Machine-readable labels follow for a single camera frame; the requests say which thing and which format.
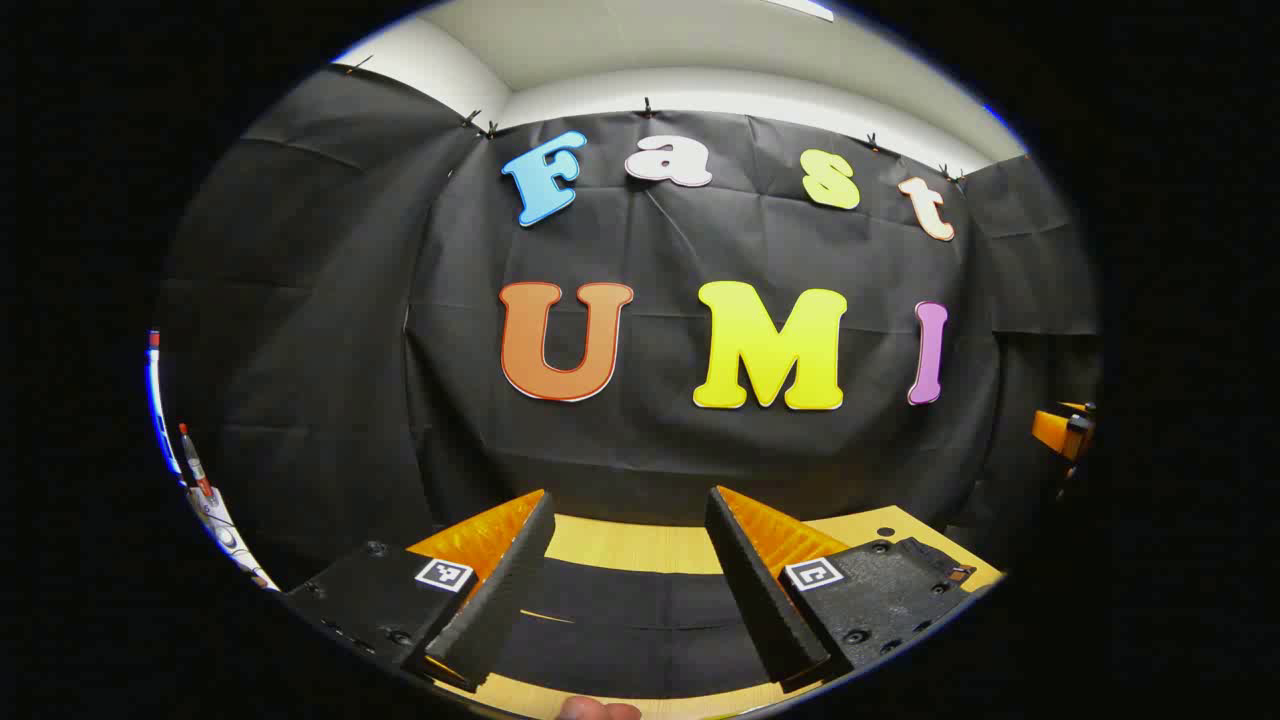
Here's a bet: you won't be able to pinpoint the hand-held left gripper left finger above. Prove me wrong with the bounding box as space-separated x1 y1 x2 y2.
285 490 556 693

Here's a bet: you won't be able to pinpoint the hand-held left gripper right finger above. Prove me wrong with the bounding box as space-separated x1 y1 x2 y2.
705 486 976 693

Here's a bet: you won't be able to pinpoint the dark blue jeans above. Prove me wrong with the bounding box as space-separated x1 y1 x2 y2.
490 556 793 701

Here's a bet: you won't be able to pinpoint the black backdrop cloth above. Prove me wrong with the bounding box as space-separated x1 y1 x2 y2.
160 65 1101 591

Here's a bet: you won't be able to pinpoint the white printed side table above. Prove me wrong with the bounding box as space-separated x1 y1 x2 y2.
146 328 281 593

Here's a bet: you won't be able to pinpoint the red and grey pen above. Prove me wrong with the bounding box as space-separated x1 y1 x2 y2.
178 423 217 501

